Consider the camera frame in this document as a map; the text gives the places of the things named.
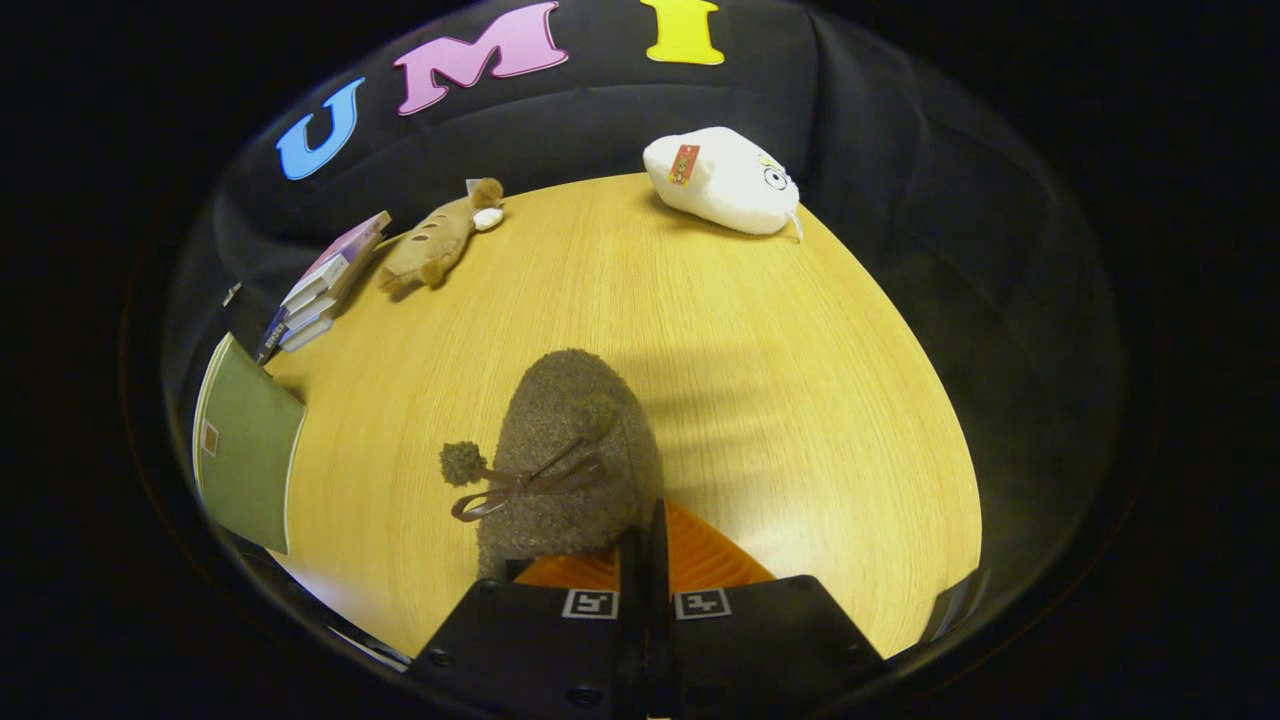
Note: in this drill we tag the stack of white books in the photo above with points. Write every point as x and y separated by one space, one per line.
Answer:
315 315

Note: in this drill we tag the brown furry slipper shoe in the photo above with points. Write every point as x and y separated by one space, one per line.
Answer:
570 450

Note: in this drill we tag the silver backdrop clip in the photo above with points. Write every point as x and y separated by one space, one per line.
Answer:
231 293

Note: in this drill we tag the white plush toy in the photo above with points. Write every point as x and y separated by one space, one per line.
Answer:
720 180

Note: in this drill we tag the brown plush toy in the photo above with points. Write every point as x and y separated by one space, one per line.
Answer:
435 245

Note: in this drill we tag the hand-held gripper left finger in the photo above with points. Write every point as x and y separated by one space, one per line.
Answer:
540 650

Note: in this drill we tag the green fabric storage box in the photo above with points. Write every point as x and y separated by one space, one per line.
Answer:
245 445

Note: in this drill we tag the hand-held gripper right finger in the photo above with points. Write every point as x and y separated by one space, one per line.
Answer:
760 650

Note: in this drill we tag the pink book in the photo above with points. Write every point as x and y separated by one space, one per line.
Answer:
345 250

